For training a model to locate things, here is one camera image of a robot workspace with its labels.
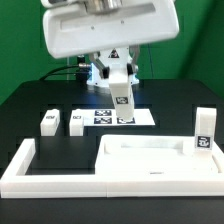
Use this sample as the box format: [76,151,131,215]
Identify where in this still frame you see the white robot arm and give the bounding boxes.
[40,0,179,85]

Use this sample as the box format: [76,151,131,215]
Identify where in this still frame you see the fiducial marker base sheet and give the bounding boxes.
[82,109,155,126]

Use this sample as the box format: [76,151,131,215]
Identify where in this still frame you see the white desk top tray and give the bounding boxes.
[95,135,224,175]

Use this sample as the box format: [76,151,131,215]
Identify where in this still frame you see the black cables on table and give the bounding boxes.
[39,64,92,82]

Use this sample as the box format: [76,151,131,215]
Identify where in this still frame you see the white U-shaped obstacle frame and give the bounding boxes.
[0,139,224,198]

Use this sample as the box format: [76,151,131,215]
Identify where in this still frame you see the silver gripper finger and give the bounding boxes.
[89,53,110,79]
[127,45,140,74]

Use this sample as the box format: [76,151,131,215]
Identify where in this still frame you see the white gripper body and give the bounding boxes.
[42,0,179,58]

